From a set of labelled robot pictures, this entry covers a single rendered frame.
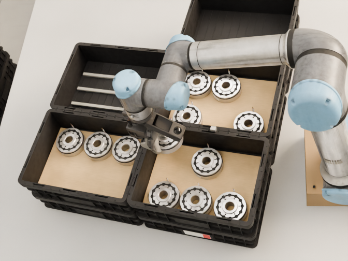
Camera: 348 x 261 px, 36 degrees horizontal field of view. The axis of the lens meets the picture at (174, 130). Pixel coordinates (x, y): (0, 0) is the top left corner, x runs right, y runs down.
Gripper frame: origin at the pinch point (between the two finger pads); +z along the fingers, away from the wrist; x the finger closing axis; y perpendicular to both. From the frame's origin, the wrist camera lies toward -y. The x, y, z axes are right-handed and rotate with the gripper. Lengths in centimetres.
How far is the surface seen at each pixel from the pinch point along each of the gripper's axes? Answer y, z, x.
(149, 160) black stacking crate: 7.3, 11.7, 1.5
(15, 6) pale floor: 181, 99, -116
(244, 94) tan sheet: -14.3, 16.7, -33.9
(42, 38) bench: 87, 29, -50
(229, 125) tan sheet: -13.0, 16.7, -20.7
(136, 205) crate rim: 3.0, 6.7, 19.0
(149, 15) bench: 42, 29, -72
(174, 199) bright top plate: -5.1, 13.9, 11.3
